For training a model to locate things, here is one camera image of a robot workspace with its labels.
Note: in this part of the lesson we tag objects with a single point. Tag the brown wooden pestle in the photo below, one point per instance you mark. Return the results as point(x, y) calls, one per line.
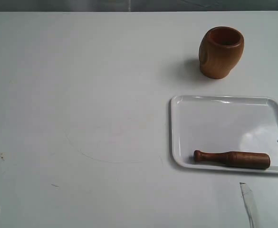
point(248, 160)

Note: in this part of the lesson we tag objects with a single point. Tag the clear tape strip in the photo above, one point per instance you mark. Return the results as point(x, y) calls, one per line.
point(250, 205)

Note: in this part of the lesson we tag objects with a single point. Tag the white rectangular plastic tray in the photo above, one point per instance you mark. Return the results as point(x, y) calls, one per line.
point(216, 124)

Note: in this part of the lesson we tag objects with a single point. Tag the brown wooden mortar cup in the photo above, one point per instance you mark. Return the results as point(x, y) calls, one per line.
point(220, 50)

